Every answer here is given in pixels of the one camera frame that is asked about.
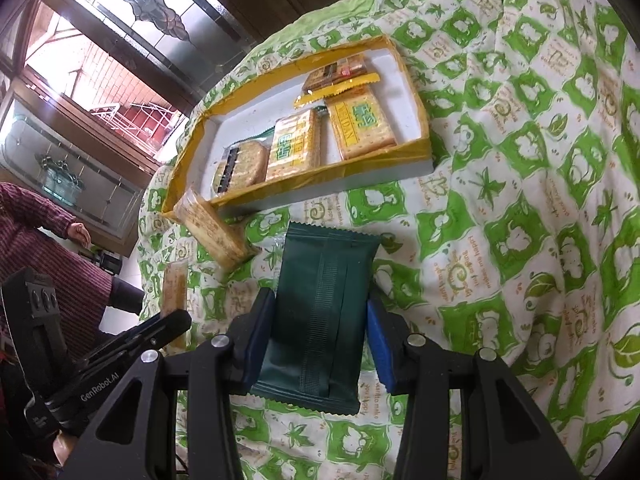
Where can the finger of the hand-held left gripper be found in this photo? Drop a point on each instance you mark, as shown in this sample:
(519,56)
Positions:
(160,327)
(175,345)

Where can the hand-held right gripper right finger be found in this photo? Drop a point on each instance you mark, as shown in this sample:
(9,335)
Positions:
(382,350)

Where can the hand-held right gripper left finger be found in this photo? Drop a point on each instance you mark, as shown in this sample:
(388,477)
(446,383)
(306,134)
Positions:
(260,350)

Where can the clear plain cracker packet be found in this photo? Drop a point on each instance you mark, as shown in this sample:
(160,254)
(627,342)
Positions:
(215,235)
(175,290)

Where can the dark green snack packet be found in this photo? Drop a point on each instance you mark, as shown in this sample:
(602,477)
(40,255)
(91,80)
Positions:
(320,300)

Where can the clear green-ended cracker packet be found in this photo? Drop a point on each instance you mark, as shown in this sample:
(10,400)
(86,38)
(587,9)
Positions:
(245,165)

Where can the yellow green label cracker packet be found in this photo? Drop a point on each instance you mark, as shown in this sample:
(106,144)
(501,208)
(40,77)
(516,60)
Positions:
(292,145)
(360,120)

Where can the white foam tray yellow tape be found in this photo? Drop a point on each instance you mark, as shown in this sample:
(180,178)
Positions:
(240,120)

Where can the gold foil snack packet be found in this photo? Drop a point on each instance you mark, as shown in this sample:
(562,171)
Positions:
(340,89)

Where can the dark brown snack packet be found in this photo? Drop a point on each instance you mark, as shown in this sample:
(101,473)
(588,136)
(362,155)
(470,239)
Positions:
(335,72)

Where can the leaded glass door panel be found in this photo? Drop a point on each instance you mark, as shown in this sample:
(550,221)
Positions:
(150,10)
(100,195)

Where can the green printed blanket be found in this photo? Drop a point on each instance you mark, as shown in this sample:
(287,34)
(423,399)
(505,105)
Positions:
(500,210)

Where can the red building outside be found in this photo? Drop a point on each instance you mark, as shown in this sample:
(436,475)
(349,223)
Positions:
(125,110)

